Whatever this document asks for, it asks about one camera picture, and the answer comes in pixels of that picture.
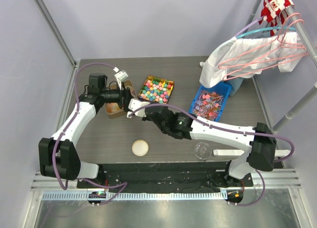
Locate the gold tin of popsicle candies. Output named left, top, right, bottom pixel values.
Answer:
left=105, top=80, right=137, bottom=119

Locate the clear glass jar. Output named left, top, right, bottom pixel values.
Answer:
left=193, top=142, right=211, bottom=161

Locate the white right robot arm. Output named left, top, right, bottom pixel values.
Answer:
left=138, top=104, right=276, bottom=186

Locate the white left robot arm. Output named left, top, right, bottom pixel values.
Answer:
left=39, top=71, right=132, bottom=188

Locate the dark tin of star candies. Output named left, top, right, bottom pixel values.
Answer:
left=137, top=75, right=175, bottom=104

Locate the blue bin of lollipops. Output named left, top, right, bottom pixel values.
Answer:
left=189, top=82, right=232, bottom=122

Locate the round gold jar lid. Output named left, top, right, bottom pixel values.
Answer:
left=132, top=139, right=149, bottom=157

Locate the grey blue cloth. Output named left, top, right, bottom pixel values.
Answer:
left=226, top=77, right=244, bottom=96

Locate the white shirt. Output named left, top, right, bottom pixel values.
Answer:
left=199, top=31, right=308, bottom=88

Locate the teal hanger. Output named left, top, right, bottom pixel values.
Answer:
left=229, top=27, right=297, bottom=42

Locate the grey clothes rack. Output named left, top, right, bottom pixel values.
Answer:
left=247, top=0, right=317, bottom=135

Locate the red white cloth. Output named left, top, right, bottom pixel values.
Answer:
left=259, top=0, right=294, bottom=27

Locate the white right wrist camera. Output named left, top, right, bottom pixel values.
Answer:
left=127, top=98, right=150, bottom=118

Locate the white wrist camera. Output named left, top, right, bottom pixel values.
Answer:
left=113, top=67, right=128, bottom=90
left=127, top=98, right=150, bottom=118

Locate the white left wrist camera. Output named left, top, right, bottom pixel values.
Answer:
left=113, top=67, right=128, bottom=90

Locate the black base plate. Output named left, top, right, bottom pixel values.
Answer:
left=76, top=162, right=253, bottom=189

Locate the slotted cable duct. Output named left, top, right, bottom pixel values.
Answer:
left=42, top=190, right=227, bottom=201

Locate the aluminium frame rail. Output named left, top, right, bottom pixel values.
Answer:
left=31, top=170, right=303, bottom=192

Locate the pink wire hanger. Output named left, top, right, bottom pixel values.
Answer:
left=217, top=12, right=308, bottom=81

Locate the aluminium corner post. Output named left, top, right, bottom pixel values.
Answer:
left=34, top=0, right=77, bottom=68

